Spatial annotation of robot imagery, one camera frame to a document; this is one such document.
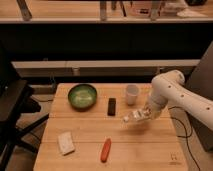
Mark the black rectangular block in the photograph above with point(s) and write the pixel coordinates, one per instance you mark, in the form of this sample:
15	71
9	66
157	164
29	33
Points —
111	107

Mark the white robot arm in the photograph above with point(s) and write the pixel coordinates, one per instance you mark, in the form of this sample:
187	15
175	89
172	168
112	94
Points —
169	87

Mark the white sponge block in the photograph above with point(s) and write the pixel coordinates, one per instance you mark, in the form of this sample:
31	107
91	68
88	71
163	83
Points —
65	142

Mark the grey rail beam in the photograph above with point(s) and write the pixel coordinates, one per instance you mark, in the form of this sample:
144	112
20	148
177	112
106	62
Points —
102	68

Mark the black stand left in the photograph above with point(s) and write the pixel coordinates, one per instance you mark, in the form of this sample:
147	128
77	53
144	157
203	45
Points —
15	99

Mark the green ceramic bowl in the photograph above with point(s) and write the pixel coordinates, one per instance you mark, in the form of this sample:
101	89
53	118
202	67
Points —
82	96

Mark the white paper cup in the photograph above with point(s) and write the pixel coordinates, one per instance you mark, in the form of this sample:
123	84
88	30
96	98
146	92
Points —
132	92

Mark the orange carrot toy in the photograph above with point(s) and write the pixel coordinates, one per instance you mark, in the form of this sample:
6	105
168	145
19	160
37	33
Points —
105	150

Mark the clear plastic bottle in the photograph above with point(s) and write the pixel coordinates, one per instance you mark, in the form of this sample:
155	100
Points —
137	116

